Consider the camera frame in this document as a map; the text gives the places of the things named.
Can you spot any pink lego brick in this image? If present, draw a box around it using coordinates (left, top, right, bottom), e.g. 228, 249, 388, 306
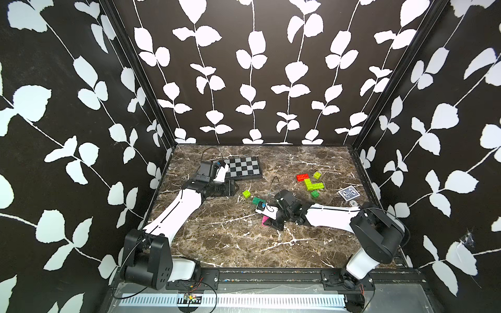
262, 216, 270, 227

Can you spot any lime lego brick long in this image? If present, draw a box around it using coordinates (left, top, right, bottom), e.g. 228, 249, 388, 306
311, 183, 325, 190
304, 179, 315, 191

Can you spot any dark green long lego brick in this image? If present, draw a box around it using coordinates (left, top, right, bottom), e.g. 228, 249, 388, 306
253, 197, 266, 206

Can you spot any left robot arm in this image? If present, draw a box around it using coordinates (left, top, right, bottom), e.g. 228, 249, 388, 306
119, 181, 238, 290

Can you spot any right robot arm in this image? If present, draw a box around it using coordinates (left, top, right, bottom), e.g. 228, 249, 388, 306
256, 190, 407, 290

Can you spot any black white chessboard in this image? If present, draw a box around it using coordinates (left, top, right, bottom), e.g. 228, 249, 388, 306
220, 156, 263, 181

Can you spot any blue playing card box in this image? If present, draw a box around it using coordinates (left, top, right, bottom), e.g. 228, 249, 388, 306
338, 185, 360, 202

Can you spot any white perforated strip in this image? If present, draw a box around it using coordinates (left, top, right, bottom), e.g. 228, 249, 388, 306
119, 293, 347, 310

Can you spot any small circuit board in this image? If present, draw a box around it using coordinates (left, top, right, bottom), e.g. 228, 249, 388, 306
177, 294, 203, 307

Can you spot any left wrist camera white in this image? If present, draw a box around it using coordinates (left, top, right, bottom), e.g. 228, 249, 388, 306
214, 164, 229, 183

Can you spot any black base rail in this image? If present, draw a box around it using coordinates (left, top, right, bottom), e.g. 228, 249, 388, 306
166, 267, 427, 292

